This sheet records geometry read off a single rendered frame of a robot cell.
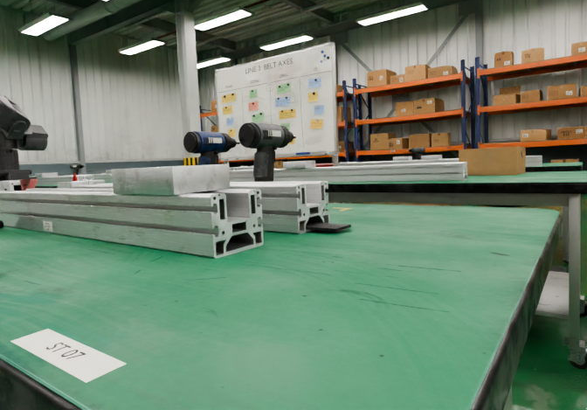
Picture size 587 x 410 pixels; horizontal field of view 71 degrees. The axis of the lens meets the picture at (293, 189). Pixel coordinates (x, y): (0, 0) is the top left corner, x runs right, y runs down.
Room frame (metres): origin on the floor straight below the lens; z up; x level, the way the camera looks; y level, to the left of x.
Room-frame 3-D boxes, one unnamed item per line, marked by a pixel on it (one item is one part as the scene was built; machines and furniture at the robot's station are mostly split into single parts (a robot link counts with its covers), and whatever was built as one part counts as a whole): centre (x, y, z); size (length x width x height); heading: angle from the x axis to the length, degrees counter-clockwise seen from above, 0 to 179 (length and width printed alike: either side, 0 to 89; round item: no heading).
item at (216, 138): (1.18, 0.22, 0.89); 0.20 x 0.08 x 0.22; 145
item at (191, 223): (0.81, 0.40, 0.82); 0.80 x 0.10 x 0.09; 53
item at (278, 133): (1.02, 0.05, 0.89); 0.20 x 0.08 x 0.22; 145
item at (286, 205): (0.97, 0.28, 0.82); 0.80 x 0.10 x 0.09; 53
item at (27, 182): (1.10, 0.74, 0.86); 0.07 x 0.07 x 0.09; 53
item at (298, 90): (4.17, 0.17, 0.97); 1.50 x 0.50 x 1.95; 54
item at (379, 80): (10.42, -3.07, 1.58); 2.83 x 0.98 x 3.15; 54
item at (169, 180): (0.66, 0.20, 0.87); 0.16 x 0.11 x 0.07; 53
